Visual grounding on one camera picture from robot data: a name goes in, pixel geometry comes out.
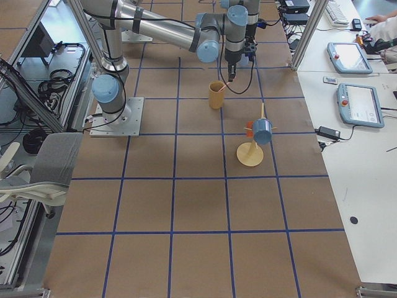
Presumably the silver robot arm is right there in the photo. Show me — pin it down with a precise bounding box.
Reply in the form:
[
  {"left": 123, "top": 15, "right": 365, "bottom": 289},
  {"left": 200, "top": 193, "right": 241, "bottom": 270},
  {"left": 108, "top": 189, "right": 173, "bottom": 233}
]
[
  {"left": 81, "top": 1, "right": 249, "bottom": 125},
  {"left": 220, "top": 0, "right": 260, "bottom": 30}
]

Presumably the orange cup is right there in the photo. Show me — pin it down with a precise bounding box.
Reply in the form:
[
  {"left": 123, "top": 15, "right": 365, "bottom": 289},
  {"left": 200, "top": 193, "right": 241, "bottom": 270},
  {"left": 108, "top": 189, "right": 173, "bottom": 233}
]
[{"left": 244, "top": 121, "right": 254, "bottom": 138}]

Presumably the white keyboard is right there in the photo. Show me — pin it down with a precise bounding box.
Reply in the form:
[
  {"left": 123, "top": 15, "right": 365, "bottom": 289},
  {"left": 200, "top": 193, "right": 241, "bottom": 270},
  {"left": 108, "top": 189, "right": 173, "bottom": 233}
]
[{"left": 324, "top": 0, "right": 350, "bottom": 27}]

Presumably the person hand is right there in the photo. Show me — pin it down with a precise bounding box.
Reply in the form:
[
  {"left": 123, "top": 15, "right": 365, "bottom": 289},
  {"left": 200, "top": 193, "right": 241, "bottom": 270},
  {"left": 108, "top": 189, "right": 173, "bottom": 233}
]
[{"left": 364, "top": 15, "right": 388, "bottom": 25}]

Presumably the teach pendant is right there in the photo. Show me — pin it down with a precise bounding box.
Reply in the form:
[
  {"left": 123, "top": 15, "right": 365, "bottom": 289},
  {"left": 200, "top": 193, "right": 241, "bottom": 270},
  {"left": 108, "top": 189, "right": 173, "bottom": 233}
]
[
  {"left": 327, "top": 42, "right": 373, "bottom": 75},
  {"left": 337, "top": 83, "right": 385, "bottom": 129}
]

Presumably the grey office chair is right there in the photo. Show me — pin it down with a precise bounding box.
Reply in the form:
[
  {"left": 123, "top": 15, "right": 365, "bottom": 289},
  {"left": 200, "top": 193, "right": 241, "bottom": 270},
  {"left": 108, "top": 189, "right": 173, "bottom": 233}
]
[{"left": 1, "top": 132, "right": 83, "bottom": 219}]

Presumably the near teach pendant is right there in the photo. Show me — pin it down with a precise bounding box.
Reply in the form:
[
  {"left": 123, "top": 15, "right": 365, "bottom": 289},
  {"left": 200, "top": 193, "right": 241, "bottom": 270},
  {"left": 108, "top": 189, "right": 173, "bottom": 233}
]
[{"left": 337, "top": 83, "right": 385, "bottom": 129}]

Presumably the black cable coil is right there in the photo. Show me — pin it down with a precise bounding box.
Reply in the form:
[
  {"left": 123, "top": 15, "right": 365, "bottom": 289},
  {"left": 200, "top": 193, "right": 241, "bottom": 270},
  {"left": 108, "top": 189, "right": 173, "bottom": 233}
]
[{"left": 22, "top": 127, "right": 47, "bottom": 156}]

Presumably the aluminium frame post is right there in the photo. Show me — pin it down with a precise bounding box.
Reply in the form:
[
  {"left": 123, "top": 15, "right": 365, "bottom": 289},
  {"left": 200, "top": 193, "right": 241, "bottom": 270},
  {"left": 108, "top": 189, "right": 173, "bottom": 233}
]
[{"left": 290, "top": 0, "right": 328, "bottom": 71}]

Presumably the black electronics box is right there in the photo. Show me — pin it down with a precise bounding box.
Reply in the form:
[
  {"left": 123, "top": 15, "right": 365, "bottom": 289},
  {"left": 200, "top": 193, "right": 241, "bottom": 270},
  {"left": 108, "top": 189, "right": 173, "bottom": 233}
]
[{"left": 280, "top": 13, "right": 308, "bottom": 25}]

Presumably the far teach pendant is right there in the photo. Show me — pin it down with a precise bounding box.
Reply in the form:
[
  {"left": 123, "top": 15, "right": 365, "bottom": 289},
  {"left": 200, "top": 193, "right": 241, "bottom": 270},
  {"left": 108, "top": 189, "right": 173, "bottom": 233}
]
[{"left": 327, "top": 42, "right": 373, "bottom": 75}]

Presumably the black power adapter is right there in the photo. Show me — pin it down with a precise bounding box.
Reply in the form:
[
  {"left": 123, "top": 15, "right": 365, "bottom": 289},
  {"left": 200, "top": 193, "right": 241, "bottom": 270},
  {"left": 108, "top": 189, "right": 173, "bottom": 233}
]
[{"left": 314, "top": 126, "right": 341, "bottom": 141}]

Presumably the yellow bamboo chopstick holder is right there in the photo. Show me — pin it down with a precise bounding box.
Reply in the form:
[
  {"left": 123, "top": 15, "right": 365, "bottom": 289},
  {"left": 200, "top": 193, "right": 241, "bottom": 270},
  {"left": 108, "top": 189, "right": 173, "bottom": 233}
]
[{"left": 208, "top": 81, "right": 225, "bottom": 109}]

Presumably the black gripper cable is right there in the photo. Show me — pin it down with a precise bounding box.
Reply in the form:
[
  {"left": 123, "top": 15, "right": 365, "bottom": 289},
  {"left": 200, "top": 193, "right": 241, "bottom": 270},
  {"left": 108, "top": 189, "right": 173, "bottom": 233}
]
[{"left": 218, "top": 30, "right": 257, "bottom": 95}]

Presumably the blue cup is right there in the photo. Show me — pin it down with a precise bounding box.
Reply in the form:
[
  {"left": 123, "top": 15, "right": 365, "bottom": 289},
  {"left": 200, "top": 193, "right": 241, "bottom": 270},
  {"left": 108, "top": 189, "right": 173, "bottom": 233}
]
[{"left": 252, "top": 118, "right": 272, "bottom": 145}]

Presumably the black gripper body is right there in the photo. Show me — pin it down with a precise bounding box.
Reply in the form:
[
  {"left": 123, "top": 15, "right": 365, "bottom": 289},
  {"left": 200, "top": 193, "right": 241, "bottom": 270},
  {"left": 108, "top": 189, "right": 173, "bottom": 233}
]
[{"left": 225, "top": 39, "right": 243, "bottom": 65}]

